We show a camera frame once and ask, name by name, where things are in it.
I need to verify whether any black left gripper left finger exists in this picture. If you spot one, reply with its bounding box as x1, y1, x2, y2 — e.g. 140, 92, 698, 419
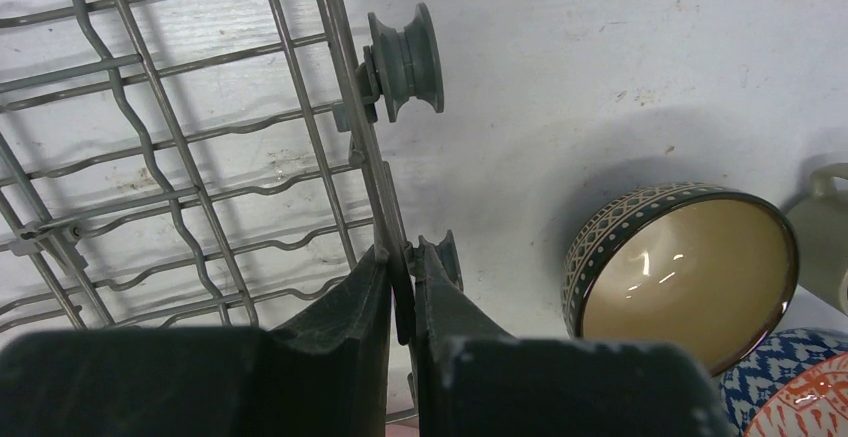
1, 252, 390, 436

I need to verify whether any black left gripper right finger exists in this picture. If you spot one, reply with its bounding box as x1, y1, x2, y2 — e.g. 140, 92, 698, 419
411, 241, 732, 436

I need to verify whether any dark patterned cream bowl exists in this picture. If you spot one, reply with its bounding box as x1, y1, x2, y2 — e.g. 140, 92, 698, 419
561, 182, 800, 375

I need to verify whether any grey wire dish rack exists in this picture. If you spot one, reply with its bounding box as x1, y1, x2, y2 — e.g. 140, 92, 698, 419
0, 0, 465, 425

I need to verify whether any orange patterned small bowl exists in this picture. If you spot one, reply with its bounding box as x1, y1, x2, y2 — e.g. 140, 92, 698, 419
719, 328, 847, 436

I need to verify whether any small grey-green mug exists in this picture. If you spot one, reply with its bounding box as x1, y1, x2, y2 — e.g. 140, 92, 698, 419
787, 163, 847, 313

